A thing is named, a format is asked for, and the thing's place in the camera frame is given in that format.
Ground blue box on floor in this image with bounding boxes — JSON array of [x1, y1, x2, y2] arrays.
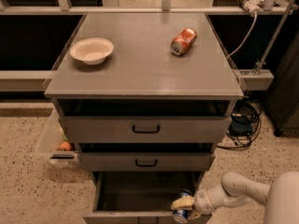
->
[[229, 116, 253, 136]]

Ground blue pepsi can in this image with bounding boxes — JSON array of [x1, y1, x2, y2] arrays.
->
[[173, 189, 192, 224]]

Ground grey top drawer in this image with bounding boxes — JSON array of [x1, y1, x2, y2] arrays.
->
[[59, 117, 231, 143]]

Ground grey drawer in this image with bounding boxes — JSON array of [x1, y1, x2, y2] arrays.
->
[[83, 172, 204, 224], [78, 152, 215, 172], [59, 117, 231, 143]]

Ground black floor cables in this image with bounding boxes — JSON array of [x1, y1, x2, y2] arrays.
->
[[217, 100, 263, 150]]

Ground grey drawer cabinet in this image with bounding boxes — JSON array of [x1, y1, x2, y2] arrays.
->
[[44, 12, 245, 224]]

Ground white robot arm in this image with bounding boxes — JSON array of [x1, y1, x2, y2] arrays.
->
[[171, 171, 299, 224]]

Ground white power strip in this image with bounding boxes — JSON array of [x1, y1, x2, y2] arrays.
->
[[236, 0, 263, 17]]

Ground orange fruit in bin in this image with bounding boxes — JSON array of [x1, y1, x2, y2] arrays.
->
[[59, 142, 73, 151]]

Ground clear plastic storage bin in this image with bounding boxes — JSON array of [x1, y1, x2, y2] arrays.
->
[[35, 109, 79, 166]]

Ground dark cabinet at right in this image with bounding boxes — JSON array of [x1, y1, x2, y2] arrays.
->
[[266, 33, 299, 136]]

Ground white power cable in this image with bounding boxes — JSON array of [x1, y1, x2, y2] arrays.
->
[[225, 11, 259, 60]]

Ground grey bottom drawer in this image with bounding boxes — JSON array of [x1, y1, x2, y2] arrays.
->
[[83, 172, 204, 224]]

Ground grey middle drawer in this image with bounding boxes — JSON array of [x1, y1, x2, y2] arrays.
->
[[78, 152, 215, 172]]

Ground crushed orange soda can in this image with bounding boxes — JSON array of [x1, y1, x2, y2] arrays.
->
[[170, 28, 197, 56]]

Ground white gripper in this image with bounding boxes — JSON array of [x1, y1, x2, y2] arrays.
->
[[171, 189, 216, 220]]

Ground white paper bowl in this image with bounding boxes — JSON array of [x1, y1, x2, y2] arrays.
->
[[70, 37, 114, 65]]

